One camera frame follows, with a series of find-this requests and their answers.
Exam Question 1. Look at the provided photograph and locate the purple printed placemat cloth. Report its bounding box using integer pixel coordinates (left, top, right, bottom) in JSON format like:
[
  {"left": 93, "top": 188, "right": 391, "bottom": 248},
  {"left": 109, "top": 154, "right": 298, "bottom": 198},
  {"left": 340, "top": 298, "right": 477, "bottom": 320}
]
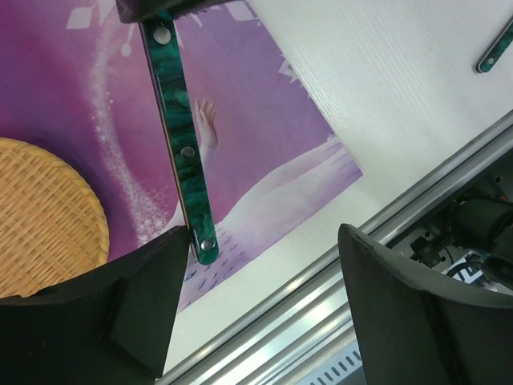
[{"left": 1, "top": 1, "right": 362, "bottom": 310}]

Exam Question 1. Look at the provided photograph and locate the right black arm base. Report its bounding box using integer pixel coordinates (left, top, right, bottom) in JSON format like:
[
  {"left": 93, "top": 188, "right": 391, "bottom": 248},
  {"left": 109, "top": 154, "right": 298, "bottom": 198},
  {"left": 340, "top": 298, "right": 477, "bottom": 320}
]
[{"left": 387, "top": 154, "right": 512, "bottom": 295}]

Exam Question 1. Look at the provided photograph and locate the aluminium mounting rail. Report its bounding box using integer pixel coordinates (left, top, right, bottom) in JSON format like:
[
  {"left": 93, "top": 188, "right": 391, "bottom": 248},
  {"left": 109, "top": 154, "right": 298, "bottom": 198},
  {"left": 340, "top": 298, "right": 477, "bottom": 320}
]
[{"left": 162, "top": 115, "right": 512, "bottom": 384}]

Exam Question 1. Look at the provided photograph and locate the teal handled fork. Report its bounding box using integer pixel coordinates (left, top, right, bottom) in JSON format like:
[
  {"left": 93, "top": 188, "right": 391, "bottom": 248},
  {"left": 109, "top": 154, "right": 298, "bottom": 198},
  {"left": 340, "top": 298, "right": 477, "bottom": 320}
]
[{"left": 139, "top": 12, "right": 219, "bottom": 265}]

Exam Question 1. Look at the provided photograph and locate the round wooden plate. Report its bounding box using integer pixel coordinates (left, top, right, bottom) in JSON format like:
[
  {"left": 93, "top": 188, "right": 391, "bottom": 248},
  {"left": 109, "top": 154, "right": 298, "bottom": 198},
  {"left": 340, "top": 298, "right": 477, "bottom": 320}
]
[{"left": 1, "top": 138, "right": 110, "bottom": 298}]

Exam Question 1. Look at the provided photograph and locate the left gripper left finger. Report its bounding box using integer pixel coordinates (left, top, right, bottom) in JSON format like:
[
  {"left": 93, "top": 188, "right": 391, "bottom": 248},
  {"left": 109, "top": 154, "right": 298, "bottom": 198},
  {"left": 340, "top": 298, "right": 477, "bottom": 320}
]
[{"left": 1, "top": 226, "right": 189, "bottom": 384}]

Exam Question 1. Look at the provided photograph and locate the slotted grey cable duct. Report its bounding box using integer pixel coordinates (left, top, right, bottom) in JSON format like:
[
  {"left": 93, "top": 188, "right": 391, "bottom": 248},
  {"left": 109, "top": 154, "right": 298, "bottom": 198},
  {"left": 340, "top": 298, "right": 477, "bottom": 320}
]
[{"left": 285, "top": 342, "right": 367, "bottom": 385}]

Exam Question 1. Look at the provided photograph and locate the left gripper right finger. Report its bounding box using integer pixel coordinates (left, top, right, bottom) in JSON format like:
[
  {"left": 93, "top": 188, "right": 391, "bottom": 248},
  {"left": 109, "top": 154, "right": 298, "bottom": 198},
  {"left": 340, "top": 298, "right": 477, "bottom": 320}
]
[{"left": 338, "top": 224, "right": 512, "bottom": 384}]

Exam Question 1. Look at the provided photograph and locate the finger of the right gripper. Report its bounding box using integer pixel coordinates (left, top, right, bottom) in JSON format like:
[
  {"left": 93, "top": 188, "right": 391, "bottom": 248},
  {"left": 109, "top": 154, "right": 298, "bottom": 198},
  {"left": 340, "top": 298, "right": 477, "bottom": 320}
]
[{"left": 115, "top": 0, "right": 231, "bottom": 23}]

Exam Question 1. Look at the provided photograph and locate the teal handled spoon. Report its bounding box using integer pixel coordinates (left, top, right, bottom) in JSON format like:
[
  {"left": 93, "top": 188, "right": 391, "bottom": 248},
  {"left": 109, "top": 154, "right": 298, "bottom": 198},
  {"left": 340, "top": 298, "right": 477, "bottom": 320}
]
[{"left": 475, "top": 20, "right": 513, "bottom": 74}]

